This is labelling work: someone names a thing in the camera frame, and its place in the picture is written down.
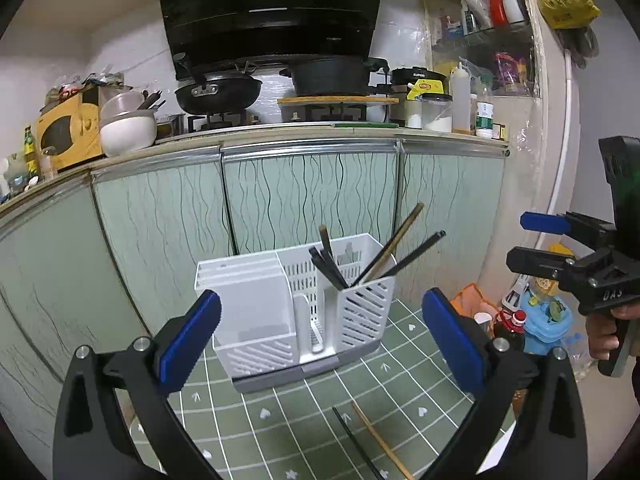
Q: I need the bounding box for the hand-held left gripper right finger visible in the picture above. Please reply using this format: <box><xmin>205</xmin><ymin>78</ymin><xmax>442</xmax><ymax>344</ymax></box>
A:
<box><xmin>421</xmin><ymin>287</ymin><xmax>590</xmax><ymax>480</ymax></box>

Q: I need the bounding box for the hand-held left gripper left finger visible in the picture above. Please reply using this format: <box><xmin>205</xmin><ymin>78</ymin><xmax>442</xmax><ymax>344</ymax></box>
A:
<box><xmin>52</xmin><ymin>289</ymin><xmax>223</xmax><ymax>480</ymax></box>

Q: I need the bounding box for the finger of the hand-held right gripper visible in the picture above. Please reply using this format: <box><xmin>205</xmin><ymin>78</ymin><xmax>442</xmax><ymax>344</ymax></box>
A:
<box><xmin>520</xmin><ymin>211</ymin><xmax>619</xmax><ymax>251</ymax></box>
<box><xmin>506</xmin><ymin>246</ymin><xmax>616</xmax><ymax>291</ymax></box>

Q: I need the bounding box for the white plastic utensil holder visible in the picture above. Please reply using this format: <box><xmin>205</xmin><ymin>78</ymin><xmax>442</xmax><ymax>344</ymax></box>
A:
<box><xmin>194</xmin><ymin>232</ymin><xmax>398</xmax><ymax>395</ymax></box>

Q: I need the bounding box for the black chopstick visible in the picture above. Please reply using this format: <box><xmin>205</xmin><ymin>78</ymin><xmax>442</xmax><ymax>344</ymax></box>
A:
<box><xmin>377</xmin><ymin>230</ymin><xmax>444</xmax><ymax>276</ymax></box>
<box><xmin>314</xmin><ymin>254</ymin><xmax>351</xmax><ymax>291</ymax></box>
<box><xmin>382</xmin><ymin>232</ymin><xmax>447</xmax><ymax>279</ymax></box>
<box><xmin>331</xmin><ymin>406</ymin><xmax>386</xmax><ymax>480</ymax></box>
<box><xmin>308</xmin><ymin>247</ymin><xmax>345</xmax><ymax>292</ymax></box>

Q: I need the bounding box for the wooden chopstick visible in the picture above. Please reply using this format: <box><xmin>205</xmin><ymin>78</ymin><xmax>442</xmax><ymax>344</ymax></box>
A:
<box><xmin>319</xmin><ymin>226</ymin><xmax>336</xmax><ymax>276</ymax></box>
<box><xmin>356</xmin><ymin>202</ymin><xmax>426</xmax><ymax>287</ymax></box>
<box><xmin>350</xmin><ymin>401</ymin><xmax>416</xmax><ymax>480</ymax></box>

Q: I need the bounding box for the person's right hand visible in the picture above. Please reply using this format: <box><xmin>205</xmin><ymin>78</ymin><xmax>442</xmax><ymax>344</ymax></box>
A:
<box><xmin>585</xmin><ymin>305</ymin><xmax>640</xmax><ymax>361</ymax></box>

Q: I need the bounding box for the clear jar yellow lid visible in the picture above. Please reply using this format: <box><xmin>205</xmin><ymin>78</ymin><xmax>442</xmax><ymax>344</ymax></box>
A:
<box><xmin>529</xmin><ymin>242</ymin><xmax>578</xmax><ymax>302</ymax></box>

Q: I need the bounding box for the orange plastic bag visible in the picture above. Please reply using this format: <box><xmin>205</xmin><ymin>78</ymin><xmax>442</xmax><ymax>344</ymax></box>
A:
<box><xmin>450</xmin><ymin>284</ymin><xmax>501</xmax><ymax>331</ymax></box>

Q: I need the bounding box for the blue plastic toy container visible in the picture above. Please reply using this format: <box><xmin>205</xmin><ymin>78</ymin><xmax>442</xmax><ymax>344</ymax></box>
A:
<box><xmin>522</xmin><ymin>287</ymin><xmax>573</xmax><ymax>356</ymax></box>

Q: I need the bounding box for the dark sauce bottle red cap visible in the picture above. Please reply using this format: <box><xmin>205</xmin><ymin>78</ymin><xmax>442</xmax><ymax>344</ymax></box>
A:
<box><xmin>492</xmin><ymin>310</ymin><xmax>528</xmax><ymax>356</ymax></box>

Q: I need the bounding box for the white pipe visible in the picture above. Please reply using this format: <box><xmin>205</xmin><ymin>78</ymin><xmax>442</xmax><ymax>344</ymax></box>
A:
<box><xmin>545</xmin><ymin>55</ymin><xmax>576</xmax><ymax>216</ymax></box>

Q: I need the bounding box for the clear bottle green label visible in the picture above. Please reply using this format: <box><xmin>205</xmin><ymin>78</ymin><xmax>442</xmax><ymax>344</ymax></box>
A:
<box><xmin>475</xmin><ymin>76</ymin><xmax>496</xmax><ymax>138</ymax></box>

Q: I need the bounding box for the green checked tablecloth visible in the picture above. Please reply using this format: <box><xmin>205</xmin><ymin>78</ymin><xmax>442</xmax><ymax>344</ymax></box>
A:
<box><xmin>127</xmin><ymin>296</ymin><xmax>516</xmax><ymax>480</ymax></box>

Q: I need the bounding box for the white squeeze bottle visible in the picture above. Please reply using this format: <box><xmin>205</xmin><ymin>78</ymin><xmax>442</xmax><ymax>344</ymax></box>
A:
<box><xmin>450</xmin><ymin>62</ymin><xmax>473</xmax><ymax>135</ymax></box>

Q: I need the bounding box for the purple snack packet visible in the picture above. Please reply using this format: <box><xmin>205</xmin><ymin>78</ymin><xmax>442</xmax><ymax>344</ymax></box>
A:
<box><xmin>495</xmin><ymin>52</ymin><xmax>528</xmax><ymax>93</ymax></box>

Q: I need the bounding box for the dark cloth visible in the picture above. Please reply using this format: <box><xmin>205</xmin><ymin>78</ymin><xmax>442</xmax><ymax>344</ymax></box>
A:
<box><xmin>557</xmin><ymin>25</ymin><xmax>600</xmax><ymax>68</ymax></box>

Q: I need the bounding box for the black electric cooker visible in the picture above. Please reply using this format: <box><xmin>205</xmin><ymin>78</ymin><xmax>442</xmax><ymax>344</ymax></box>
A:
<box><xmin>390</xmin><ymin>67</ymin><xmax>448</xmax><ymax>96</ymax></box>

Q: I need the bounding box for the large white bowl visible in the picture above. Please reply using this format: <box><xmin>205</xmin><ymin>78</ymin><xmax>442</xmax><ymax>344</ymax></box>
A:
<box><xmin>99</xmin><ymin>110</ymin><xmax>158</xmax><ymax>157</ymax></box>

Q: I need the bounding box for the gas stove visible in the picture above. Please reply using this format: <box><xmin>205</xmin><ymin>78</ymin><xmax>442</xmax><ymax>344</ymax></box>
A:
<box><xmin>187</xmin><ymin>104</ymin><xmax>388</xmax><ymax>133</ymax></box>

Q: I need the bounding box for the yellow plastic bag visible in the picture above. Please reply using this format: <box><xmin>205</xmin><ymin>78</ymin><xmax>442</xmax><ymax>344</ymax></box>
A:
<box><xmin>537</xmin><ymin>0</ymin><xmax>601</xmax><ymax>30</ymax></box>

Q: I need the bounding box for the round wooden board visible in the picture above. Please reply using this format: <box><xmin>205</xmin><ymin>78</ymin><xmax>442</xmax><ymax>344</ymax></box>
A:
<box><xmin>277</xmin><ymin>95</ymin><xmax>401</xmax><ymax>106</ymax></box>

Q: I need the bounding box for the yellow box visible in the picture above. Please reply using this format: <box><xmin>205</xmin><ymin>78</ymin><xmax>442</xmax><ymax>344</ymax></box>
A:
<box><xmin>35</xmin><ymin>90</ymin><xmax>108</xmax><ymax>171</ymax></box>

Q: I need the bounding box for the clear plastic bowl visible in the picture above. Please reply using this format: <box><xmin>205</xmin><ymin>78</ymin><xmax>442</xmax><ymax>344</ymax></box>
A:
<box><xmin>100</xmin><ymin>91</ymin><xmax>146</xmax><ymax>121</ymax></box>

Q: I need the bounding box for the black wok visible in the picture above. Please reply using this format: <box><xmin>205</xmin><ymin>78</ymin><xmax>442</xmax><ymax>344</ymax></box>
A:
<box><xmin>174</xmin><ymin>72</ymin><xmax>263</xmax><ymax>115</ymax></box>

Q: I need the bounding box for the green glass bottle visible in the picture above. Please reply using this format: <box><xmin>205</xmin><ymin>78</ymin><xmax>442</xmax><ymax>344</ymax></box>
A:
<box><xmin>22</xmin><ymin>125</ymin><xmax>41</xmax><ymax>178</ymax></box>

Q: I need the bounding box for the black cooking pot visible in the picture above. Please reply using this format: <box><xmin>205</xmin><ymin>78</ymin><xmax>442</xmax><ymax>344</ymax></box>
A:
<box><xmin>280</xmin><ymin>56</ymin><xmax>388</xmax><ymax>97</ymax></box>

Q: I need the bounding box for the black range hood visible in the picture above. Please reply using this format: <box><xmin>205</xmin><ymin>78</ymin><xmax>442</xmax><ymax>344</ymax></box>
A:
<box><xmin>156</xmin><ymin>0</ymin><xmax>388</xmax><ymax>68</ymax></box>

